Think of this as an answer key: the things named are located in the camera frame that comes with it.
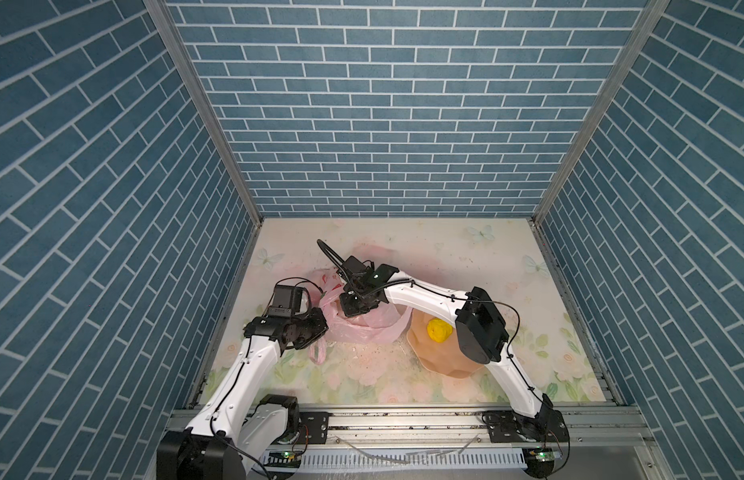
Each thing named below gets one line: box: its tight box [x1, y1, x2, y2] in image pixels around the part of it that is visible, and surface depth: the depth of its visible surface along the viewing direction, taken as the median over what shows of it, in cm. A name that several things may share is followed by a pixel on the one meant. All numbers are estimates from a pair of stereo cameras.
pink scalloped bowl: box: [407, 309, 441, 376], surface depth 88 cm
